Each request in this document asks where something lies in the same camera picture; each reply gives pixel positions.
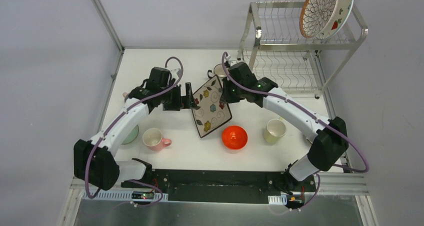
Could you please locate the pink mug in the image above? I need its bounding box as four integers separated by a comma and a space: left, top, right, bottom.
142, 128, 172, 152

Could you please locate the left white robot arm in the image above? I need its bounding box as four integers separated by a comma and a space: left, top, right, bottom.
73, 67, 196, 191

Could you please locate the orange bowl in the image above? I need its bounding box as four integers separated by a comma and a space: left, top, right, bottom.
221, 125, 248, 150

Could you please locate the square floral plate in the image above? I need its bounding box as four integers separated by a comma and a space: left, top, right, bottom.
192, 75, 233, 139

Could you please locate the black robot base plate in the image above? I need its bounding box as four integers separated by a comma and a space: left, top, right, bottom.
120, 168, 316, 206

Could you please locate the brown dish under right arm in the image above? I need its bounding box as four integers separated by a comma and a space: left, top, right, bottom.
303, 136, 313, 145

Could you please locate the pale yellow mug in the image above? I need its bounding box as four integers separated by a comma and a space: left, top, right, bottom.
262, 119, 287, 145

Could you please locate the white mug black handle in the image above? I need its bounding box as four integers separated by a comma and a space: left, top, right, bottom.
207, 64, 227, 83

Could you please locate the brown petal pattern plate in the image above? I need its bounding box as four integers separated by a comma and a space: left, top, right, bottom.
299, 0, 337, 39

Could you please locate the mint green bowl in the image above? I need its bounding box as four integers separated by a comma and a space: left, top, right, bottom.
122, 125, 139, 145

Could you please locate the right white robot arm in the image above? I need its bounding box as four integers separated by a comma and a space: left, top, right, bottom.
221, 62, 349, 191

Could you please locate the steel two-tier dish rack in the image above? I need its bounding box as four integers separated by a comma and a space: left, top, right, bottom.
236, 0, 368, 98

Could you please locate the watermelon pattern round plate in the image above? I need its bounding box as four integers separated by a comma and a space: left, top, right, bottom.
320, 0, 354, 39

